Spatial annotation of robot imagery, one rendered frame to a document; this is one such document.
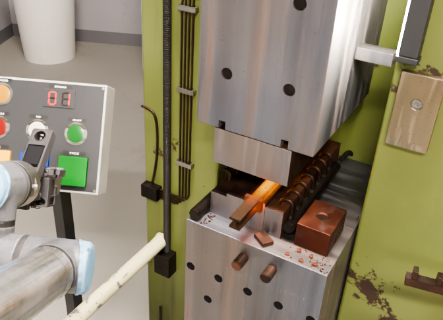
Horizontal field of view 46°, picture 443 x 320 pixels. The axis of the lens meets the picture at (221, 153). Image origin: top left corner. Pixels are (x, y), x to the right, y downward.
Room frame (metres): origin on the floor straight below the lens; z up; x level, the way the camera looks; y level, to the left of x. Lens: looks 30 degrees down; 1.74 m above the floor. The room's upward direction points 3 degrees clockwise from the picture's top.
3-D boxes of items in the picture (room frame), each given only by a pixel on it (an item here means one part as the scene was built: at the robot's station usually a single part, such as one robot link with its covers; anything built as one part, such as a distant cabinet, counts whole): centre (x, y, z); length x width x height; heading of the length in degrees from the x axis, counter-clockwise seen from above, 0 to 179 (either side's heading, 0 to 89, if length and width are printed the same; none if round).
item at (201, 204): (1.24, -0.03, 0.93); 0.40 x 0.03 x 0.03; 152
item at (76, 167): (1.12, 0.37, 1.01); 0.07 x 0.05 x 0.07; 87
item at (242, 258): (0.97, -0.06, 0.87); 0.04 x 0.03 x 0.03; 152
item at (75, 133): (1.17, 0.37, 1.09); 0.05 x 0.03 x 0.04; 62
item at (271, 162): (1.25, -0.17, 1.12); 0.42 x 0.20 x 0.10; 152
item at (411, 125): (1.03, -0.41, 1.27); 0.09 x 0.02 x 0.17; 62
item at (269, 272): (0.94, -0.13, 0.87); 0.04 x 0.03 x 0.03; 152
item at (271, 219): (1.25, -0.17, 0.96); 0.42 x 0.20 x 0.09; 152
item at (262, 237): (1.00, -0.11, 0.92); 0.04 x 0.03 x 0.01; 28
